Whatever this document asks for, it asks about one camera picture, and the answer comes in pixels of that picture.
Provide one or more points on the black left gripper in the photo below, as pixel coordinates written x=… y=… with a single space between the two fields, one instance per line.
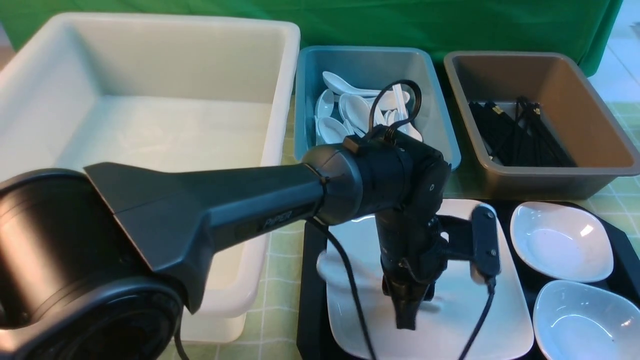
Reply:
x=413 y=258

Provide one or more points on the large white square plate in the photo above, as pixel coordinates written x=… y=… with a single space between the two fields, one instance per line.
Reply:
x=444 y=324

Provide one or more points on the white small dish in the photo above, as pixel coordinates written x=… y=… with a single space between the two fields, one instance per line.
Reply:
x=561 y=242
x=576 y=321

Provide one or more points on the white spoon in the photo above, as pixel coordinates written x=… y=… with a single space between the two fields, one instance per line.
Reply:
x=355 y=111
x=331 y=131
x=399 y=120
x=324 y=105
x=341 y=87
x=331 y=268

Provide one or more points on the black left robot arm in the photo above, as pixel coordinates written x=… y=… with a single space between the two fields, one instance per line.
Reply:
x=99 y=264

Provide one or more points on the black serving tray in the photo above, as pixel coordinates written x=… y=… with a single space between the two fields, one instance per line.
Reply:
x=315 y=340

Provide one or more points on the green checked tablecloth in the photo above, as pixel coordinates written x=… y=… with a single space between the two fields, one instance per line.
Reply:
x=270 y=326

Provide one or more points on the black chopsticks pile in bin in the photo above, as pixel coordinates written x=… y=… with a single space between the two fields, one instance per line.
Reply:
x=521 y=139

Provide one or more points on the teal plastic bin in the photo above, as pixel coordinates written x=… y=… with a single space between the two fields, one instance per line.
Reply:
x=373 y=68

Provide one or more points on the brown plastic bin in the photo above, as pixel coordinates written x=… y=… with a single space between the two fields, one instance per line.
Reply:
x=571 y=109

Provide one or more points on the large white plastic tub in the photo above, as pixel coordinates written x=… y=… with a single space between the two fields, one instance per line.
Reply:
x=171 y=93

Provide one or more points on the green backdrop cloth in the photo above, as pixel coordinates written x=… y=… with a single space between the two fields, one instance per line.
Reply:
x=578 y=29

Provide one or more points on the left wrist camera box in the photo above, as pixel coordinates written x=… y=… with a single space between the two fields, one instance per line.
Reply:
x=474 y=240

